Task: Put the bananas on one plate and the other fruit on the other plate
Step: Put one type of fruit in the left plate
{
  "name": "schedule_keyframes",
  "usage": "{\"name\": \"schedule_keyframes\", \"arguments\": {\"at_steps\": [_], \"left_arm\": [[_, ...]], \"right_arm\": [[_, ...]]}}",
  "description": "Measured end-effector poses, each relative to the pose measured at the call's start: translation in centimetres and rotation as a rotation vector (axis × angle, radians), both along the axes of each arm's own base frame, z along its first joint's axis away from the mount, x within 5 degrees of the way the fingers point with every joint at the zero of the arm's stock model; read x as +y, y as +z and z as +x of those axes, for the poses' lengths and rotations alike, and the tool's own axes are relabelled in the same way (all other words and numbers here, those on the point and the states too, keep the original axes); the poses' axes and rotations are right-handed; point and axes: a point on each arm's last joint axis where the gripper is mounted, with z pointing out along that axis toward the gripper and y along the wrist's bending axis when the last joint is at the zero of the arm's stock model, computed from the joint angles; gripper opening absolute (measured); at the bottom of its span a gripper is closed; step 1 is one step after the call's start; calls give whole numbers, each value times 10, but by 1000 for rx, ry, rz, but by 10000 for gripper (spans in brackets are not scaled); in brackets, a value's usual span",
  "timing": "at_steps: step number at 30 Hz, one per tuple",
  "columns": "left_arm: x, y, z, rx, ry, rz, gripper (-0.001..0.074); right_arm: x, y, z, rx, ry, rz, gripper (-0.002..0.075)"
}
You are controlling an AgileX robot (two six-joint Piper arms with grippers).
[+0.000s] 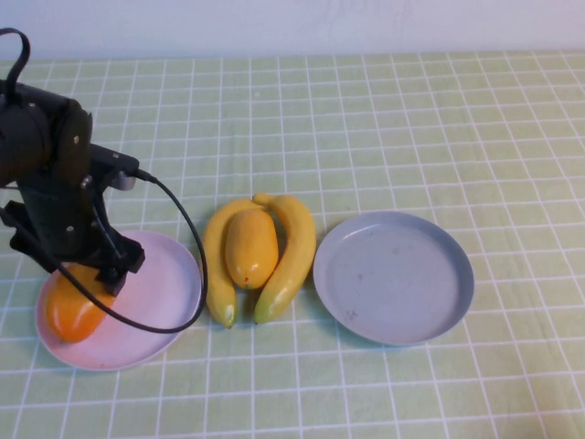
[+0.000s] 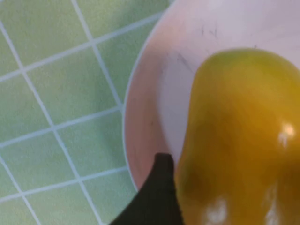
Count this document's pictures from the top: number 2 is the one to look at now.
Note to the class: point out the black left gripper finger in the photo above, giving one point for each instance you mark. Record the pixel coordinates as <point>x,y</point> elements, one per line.
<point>157,201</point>

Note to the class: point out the yellow mango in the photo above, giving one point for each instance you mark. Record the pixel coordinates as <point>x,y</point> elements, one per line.
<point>239,140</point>

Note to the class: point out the pink round plate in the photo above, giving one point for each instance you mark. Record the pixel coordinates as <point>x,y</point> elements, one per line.
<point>159,93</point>

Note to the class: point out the green checkered tablecloth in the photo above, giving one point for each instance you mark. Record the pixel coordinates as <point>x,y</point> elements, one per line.
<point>58,105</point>

